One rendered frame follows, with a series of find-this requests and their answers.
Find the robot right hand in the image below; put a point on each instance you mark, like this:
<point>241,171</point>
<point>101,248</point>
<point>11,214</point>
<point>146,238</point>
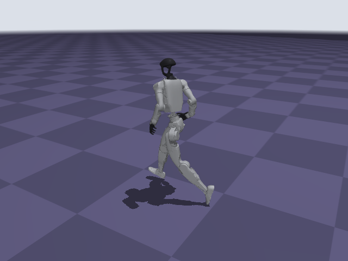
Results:
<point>182,115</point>

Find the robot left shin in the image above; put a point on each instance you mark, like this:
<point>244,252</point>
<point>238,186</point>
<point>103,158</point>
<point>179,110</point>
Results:
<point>191,175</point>

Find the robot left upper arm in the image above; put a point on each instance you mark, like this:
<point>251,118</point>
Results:
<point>158,89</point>

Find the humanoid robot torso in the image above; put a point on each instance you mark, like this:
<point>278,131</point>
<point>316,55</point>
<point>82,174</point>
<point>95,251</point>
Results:
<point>173,101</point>

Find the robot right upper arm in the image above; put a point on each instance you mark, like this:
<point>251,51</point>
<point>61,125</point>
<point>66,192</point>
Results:
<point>191,99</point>

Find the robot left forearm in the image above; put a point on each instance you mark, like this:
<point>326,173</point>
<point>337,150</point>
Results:
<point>156,115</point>

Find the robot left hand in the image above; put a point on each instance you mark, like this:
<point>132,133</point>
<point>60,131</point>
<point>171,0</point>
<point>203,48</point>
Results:
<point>151,128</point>

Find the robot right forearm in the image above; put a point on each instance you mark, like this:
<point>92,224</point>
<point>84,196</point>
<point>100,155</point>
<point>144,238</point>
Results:
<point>191,112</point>

